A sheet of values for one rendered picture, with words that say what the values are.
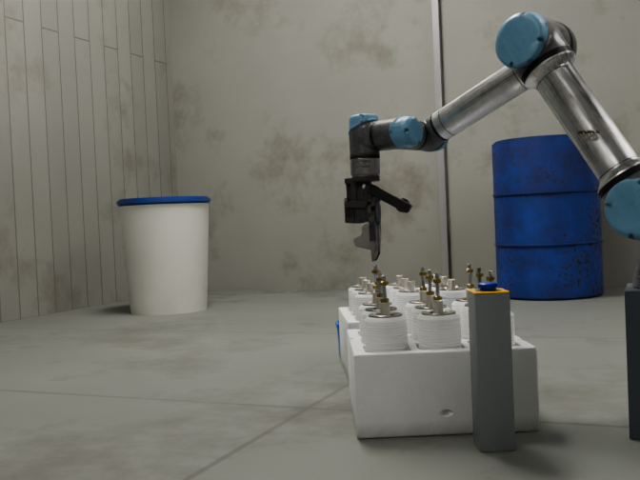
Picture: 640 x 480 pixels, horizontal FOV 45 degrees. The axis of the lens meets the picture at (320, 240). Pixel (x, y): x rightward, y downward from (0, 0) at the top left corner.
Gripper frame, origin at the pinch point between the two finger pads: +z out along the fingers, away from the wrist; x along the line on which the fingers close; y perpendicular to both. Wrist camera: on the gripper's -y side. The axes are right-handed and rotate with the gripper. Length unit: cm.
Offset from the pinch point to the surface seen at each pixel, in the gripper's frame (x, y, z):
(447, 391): 27.7, -18.3, 28.1
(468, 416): 26.7, -22.4, 33.6
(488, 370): 39, -27, 21
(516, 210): -231, -37, -11
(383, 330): 27.8, -5.2, 15.0
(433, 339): 24.9, -15.7, 17.4
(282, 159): -328, 118, -53
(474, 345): 38.0, -24.9, 16.5
